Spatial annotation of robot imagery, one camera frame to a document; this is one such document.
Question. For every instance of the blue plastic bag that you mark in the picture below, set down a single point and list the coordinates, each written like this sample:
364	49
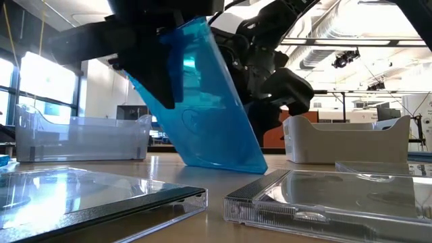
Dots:
4	160

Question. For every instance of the white plastic bin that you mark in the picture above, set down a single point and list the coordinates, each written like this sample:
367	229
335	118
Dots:
337	148

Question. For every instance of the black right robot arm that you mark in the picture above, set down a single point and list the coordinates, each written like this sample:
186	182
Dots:
256	50

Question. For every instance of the blue translucent jewel case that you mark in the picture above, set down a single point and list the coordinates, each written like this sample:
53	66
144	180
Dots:
216	135
422	157

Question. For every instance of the white cabinet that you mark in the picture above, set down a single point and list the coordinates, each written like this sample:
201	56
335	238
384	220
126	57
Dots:
418	108

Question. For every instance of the black ceiling spotlight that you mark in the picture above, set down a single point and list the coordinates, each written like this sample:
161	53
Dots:
346	58

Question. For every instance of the black tripod stand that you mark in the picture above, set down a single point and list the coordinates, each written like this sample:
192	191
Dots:
419	131

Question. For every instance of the clear plastic bag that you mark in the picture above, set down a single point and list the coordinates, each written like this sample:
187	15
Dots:
381	168

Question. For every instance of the clear jewel case black tray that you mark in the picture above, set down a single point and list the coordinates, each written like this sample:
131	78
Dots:
337	202
84	202

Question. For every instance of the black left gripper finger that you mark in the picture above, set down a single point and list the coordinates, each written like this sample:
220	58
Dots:
178	67
152	67

